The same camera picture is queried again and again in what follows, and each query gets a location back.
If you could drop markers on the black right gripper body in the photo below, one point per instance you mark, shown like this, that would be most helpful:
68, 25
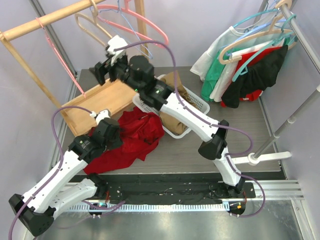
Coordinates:
123, 68

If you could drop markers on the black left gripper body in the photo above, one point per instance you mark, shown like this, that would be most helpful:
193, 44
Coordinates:
114, 143

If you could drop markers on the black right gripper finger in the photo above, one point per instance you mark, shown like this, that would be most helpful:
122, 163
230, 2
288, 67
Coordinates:
113, 73
99, 71

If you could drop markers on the red skirt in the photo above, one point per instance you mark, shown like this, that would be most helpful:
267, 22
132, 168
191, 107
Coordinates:
140, 133

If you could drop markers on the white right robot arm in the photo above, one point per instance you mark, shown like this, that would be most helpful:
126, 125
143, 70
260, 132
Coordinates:
138, 74

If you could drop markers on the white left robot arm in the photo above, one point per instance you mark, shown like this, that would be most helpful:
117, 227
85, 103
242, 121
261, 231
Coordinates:
38, 208

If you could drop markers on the thick pink plastic hanger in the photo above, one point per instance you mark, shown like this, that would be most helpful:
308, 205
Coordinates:
138, 6

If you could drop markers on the beige hanger on metal rack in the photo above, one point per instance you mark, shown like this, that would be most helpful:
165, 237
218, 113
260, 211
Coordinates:
250, 40

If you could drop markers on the teal plastic hanger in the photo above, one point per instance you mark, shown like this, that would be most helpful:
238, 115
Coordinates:
277, 26

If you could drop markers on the light blue hanger on rack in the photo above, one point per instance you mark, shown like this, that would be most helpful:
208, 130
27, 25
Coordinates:
275, 10

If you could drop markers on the wooden clothes rack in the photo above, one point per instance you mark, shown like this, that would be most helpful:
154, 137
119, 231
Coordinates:
25, 111

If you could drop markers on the tan cloth in basket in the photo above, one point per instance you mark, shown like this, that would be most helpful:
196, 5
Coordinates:
177, 114

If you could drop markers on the white mesh basket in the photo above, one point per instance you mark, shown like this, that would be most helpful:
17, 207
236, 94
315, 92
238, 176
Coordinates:
197, 102

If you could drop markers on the green garment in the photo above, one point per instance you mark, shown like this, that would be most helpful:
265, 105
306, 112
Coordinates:
219, 76

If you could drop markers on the white garment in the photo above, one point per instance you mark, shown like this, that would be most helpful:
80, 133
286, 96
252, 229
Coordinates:
202, 65

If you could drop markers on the red garment on rack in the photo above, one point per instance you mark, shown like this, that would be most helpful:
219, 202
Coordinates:
253, 95

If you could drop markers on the black garment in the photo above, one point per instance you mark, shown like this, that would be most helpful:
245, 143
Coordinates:
260, 76

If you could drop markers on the metal clothes rack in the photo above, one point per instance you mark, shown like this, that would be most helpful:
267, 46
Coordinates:
302, 127

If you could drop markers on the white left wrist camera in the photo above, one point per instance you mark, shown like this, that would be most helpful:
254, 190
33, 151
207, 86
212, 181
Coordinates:
104, 114

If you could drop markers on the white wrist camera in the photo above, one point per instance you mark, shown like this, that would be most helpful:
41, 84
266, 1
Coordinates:
115, 49
104, 114

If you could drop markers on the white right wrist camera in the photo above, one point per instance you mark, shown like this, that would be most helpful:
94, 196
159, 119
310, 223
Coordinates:
115, 49

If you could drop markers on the blue wire hanger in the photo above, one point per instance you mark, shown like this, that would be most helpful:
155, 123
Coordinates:
141, 21

